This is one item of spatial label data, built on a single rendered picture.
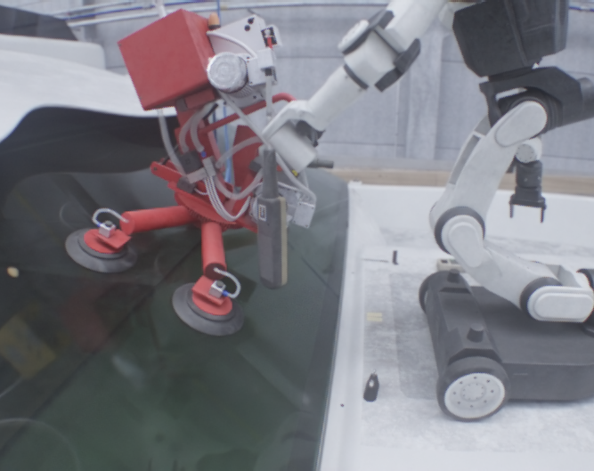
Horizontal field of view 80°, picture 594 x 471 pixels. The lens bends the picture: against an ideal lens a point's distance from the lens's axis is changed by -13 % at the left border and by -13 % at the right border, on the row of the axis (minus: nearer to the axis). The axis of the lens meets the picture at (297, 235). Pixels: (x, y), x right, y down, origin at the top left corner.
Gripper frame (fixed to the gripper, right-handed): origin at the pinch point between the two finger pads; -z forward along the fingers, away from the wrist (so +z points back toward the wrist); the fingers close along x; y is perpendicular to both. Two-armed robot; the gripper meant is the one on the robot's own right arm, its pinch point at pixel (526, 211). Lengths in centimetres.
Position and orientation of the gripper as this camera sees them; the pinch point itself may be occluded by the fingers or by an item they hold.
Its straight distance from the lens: 152.7
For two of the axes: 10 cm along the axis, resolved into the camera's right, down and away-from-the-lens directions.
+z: -1.9, -8.8, -4.3
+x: -7.2, -1.7, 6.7
